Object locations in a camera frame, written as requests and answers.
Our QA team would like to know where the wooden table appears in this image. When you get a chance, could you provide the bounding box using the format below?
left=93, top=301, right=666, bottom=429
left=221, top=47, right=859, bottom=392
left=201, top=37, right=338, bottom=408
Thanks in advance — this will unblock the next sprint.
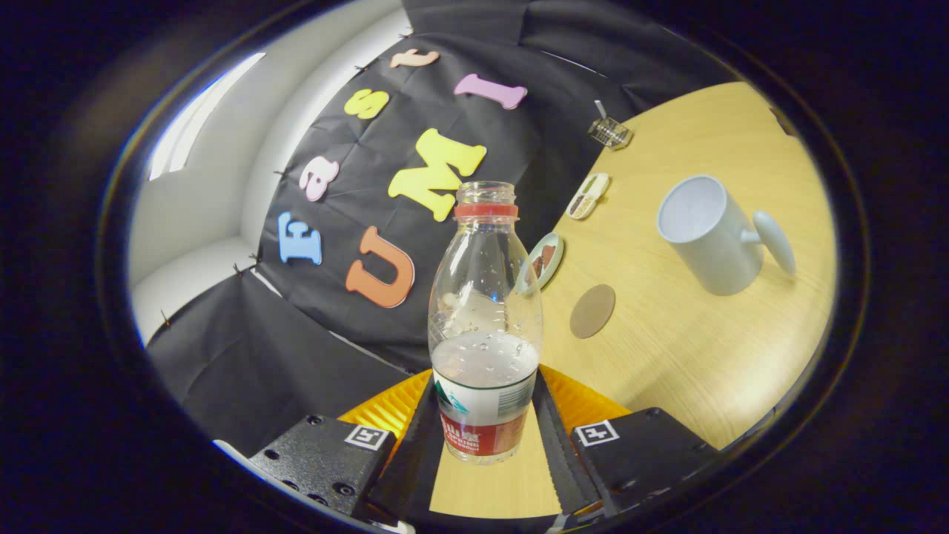
left=429, top=80, right=837, bottom=520

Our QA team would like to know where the pale green plate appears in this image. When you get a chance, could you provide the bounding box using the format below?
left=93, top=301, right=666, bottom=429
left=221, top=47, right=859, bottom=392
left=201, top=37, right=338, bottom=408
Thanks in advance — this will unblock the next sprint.
left=528, top=232, right=565, bottom=291

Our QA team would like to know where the black backdrop cloth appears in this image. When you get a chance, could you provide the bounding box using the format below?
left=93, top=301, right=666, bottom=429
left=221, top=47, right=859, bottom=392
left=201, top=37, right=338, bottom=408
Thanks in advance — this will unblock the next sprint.
left=145, top=0, right=742, bottom=438

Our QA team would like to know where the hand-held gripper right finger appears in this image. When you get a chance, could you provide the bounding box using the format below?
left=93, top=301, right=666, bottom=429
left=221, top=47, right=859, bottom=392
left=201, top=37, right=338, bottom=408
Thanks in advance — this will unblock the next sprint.
left=530, top=363, right=720, bottom=520

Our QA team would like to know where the clear plastic bottle red label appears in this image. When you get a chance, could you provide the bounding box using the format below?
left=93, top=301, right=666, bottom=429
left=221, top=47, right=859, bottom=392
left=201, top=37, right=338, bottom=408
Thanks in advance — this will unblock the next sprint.
left=428, top=181, right=544, bottom=466

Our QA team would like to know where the clear juice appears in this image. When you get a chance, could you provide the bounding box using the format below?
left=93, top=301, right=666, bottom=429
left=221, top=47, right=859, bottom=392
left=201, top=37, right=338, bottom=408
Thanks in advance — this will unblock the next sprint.
left=431, top=331, right=540, bottom=390

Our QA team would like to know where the brown round coaster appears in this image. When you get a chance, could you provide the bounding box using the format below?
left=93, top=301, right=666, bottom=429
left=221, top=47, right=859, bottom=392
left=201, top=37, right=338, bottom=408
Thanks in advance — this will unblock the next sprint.
left=569, top=284, right=617, bottom=340

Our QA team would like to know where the white cup with handle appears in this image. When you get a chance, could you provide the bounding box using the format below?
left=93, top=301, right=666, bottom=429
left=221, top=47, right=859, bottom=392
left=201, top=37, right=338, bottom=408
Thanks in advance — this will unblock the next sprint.
left=657, top=175, right=797, bottom=297

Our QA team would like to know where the white divided grain tray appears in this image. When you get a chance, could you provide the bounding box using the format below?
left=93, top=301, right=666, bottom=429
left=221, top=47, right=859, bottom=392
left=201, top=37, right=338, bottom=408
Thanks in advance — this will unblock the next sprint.
left=565, top=173, right=611, bottom=220

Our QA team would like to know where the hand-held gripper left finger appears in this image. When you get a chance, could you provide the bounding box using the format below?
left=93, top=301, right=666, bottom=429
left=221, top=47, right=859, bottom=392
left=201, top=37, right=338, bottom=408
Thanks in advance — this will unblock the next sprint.
left=245, top=369, right=446, bottom=529

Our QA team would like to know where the white desk edge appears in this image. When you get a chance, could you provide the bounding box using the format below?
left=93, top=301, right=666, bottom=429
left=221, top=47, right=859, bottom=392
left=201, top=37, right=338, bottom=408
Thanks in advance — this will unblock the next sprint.
left=212, top=439, right=257, bottom=464

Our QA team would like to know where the metal mesh holder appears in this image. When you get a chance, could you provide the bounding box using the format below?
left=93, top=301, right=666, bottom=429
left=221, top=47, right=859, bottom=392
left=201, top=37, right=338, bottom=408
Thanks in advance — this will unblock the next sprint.
left=587, top=116, right=633, bottom=151

